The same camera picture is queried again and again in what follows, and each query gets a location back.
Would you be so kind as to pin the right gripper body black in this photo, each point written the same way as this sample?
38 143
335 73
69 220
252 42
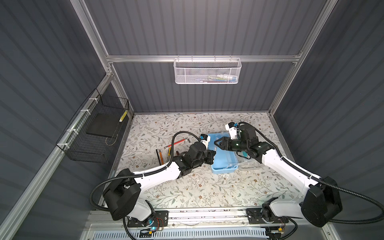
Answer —
237 145

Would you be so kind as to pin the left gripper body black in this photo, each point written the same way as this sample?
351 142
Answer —
202 160

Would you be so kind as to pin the blue plastic tool box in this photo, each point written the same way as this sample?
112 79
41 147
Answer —
226 162

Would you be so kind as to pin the red handled hex key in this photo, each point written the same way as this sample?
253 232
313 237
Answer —
175 143

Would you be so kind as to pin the orange handled tool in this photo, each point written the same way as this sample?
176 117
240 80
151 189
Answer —
161 157

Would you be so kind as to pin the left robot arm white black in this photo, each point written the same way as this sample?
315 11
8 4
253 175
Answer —
124 196

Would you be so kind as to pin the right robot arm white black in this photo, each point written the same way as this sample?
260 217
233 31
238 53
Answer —
319 204

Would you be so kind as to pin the markers in white basket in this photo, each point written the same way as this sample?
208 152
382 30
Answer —
219 79

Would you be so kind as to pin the yellow green marker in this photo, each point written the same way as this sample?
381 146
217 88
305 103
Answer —
123 116

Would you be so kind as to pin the black pad in basket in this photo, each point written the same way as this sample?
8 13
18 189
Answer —
104 126

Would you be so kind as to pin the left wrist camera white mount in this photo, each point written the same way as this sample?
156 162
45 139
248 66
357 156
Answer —
205 139

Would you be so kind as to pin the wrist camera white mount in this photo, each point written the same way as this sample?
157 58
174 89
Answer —
241 130
205 139

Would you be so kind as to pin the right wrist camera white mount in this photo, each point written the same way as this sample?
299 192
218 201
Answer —
241 130

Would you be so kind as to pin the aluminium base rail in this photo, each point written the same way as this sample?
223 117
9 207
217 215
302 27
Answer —
191 224

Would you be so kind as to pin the white wire mesh basket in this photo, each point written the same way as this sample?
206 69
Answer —
188 71

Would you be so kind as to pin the black wire basket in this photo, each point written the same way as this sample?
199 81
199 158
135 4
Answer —
79 146

